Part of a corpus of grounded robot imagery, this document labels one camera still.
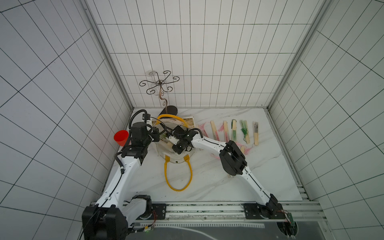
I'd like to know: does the green tasselled folding fan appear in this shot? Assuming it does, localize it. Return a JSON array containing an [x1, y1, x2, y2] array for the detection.
[[240, 120, 251, 144]]

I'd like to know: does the pink tasselled folding fan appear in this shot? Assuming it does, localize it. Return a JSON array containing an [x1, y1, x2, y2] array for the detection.
[[219, 121, 230, 142]]

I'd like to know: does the light green folding fan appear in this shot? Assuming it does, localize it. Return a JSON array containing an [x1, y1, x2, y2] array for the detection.
[[231, 119, 237, 143]]

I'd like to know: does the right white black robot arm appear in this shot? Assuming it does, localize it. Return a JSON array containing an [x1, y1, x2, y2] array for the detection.
[[167, 126, 287, 219]]

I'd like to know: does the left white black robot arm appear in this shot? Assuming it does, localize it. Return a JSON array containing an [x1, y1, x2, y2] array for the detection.
[[79, 121, 155, 240]]

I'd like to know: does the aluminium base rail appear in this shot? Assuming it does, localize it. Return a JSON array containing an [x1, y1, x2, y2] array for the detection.
[[85, 200, 326, 226]]

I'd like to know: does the white canvas tote bag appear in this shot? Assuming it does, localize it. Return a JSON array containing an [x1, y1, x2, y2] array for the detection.
[[152, 114, 195, 192]]

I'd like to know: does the black scrolled metal stand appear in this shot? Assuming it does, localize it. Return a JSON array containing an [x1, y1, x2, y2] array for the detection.
[[139, 70, 180, 116]]

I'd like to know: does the grey pink folding fan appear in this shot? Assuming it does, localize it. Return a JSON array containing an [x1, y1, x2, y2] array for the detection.
[[253, 122, 259, 146]]

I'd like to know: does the red plastic goblet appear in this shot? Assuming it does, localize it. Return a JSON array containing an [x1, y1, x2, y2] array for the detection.
[[114, 130, 130, 147]]

